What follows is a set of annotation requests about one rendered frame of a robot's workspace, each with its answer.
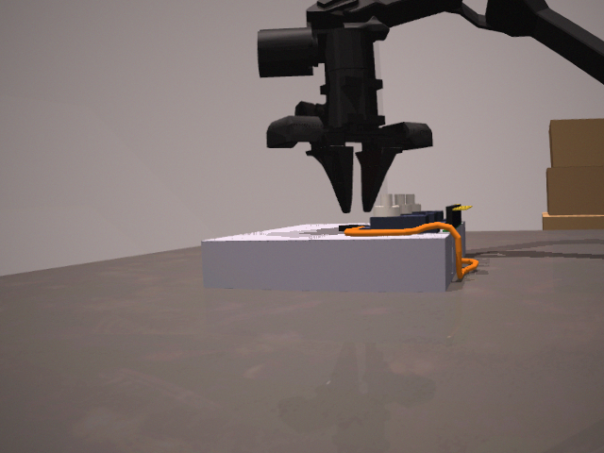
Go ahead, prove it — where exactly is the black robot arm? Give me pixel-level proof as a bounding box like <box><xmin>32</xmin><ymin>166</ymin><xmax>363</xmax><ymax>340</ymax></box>
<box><xmin>258</xmin><ymin>0</ymin><xmax>604</xmax><ymax>85</ymax></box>

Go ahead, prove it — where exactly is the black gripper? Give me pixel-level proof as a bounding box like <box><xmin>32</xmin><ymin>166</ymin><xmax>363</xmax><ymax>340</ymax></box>
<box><xmin>266</xmin><ymin>69</ymin><xmax>432</xmax><ymax>213</ymax></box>

